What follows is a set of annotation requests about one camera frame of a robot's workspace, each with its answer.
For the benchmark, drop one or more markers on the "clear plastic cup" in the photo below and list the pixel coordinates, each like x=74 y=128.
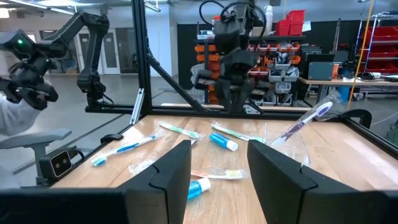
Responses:
x=289 y=152

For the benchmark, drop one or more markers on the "stacked red bins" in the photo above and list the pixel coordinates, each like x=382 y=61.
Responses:
x=290 y=23

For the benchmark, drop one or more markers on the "wooden work table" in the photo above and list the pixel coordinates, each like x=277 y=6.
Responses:
x=357 y=82

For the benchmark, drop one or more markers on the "grey equipment box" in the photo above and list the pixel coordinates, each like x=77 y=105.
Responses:
x=320 y=71

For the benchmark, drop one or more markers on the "black aluminium table frame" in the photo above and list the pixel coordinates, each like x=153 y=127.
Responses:
x=141 y=62

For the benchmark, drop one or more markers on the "shelf with orange bins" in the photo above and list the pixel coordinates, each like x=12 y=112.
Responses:
x=211 y=59

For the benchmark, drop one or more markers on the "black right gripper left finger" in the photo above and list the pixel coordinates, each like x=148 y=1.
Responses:
x=168 y=186

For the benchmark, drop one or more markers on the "white plastic bottle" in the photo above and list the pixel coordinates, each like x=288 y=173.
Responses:
x=269 y=18

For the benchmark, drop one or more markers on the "black table-level camera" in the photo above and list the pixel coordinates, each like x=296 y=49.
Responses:
x=57 y=165

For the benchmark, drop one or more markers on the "black table clamp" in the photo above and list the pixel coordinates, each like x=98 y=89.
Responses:
x=360 y=115
x=112 y=137

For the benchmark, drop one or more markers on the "person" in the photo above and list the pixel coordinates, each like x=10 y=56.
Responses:
x=15 y=118

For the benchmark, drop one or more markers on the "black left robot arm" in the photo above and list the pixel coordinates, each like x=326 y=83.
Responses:
x=231 y=34

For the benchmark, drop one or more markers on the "rack with red bins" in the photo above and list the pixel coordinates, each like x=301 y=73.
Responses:
x=381 y=46

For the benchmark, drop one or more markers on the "purple toothbrush in clear wrap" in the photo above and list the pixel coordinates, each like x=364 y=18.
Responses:
x=306 y=119

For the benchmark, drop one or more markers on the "green toothbrush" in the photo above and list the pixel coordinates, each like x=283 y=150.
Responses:
x=180 y=130
x=233 y=133

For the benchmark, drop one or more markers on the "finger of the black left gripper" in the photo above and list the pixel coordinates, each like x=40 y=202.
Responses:
x=224 y=96
x=244 y=96

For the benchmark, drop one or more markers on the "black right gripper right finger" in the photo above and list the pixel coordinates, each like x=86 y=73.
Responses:
x=280 y=186

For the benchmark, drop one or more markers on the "silver metal bracket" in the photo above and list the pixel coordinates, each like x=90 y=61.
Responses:
x=136 y=107

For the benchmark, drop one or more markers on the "orange toothbrush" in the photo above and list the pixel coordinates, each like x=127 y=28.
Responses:
x=224 y=174

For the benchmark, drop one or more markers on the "blue toothpaste tube white cap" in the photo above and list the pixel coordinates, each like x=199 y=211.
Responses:
x=199 y=188
x=220 y=140

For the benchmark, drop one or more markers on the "blue toothbrush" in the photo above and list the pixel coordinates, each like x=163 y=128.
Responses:
x=130 y=146

